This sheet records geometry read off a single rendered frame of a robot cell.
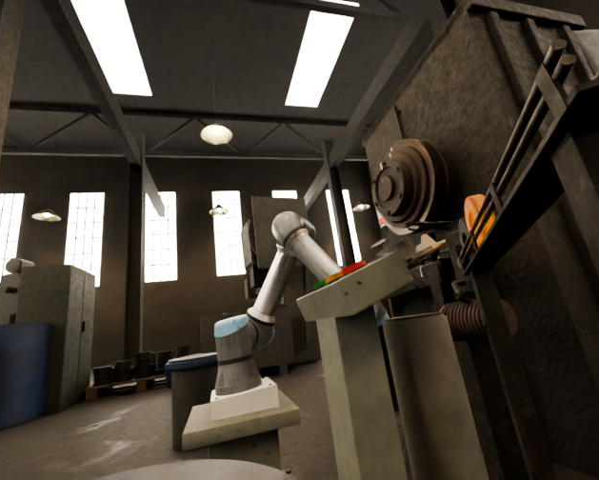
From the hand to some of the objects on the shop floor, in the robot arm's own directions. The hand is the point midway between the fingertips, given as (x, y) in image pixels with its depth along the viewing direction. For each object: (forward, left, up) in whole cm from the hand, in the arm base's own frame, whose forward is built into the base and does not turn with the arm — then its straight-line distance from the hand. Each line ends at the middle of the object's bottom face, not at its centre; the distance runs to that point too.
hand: (442, 244), depth 94 cm
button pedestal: (-52, -28, -69) cm, 91 cm away
